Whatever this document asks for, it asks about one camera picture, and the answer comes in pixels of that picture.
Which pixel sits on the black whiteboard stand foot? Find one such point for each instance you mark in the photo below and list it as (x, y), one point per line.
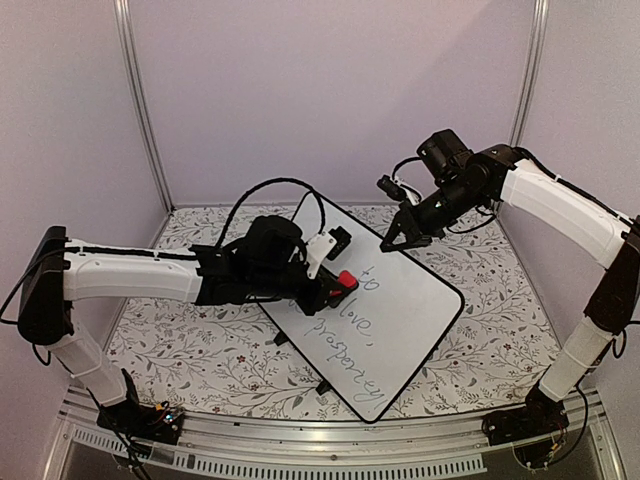
(280, 339)

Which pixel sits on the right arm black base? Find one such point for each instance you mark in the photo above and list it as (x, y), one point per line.
(539, 416)

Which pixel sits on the aluminium front rail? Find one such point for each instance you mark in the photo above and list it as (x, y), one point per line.
(437, 447)

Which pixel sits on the red whiteboard eraser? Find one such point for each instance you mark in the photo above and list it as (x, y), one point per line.
(344, 285)

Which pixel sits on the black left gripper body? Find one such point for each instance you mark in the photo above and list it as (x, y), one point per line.
(309, 304)

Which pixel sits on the right aluminium frame post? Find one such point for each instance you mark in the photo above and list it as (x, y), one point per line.
(531, 70)

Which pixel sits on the left aluminium frame post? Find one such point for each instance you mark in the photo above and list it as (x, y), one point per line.
(133, 72)

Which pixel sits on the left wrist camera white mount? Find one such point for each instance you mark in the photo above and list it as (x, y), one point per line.
(326, 245)

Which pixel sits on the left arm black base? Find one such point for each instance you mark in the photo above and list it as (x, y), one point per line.
(162, 423)

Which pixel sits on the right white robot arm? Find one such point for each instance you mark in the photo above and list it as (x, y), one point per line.
(467, 180)

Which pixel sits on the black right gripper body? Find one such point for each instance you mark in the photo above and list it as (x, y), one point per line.
(439, 216)

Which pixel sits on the aluminium frame post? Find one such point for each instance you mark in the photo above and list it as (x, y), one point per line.
(531, 70)
(133, 72)

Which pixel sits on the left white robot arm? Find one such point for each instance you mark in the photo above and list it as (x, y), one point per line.
(271, 262)

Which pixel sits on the white whiteboard black frame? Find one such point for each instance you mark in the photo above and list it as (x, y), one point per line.
(373, 344)

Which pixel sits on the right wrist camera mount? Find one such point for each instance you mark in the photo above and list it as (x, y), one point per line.
(398, 190)

